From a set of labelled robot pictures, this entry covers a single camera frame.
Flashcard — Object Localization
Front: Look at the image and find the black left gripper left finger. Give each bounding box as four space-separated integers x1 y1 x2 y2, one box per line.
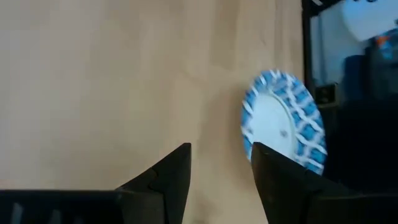
115 142 193 224

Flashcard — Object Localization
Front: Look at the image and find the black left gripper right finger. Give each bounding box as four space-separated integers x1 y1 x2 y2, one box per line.
250 141 359 224

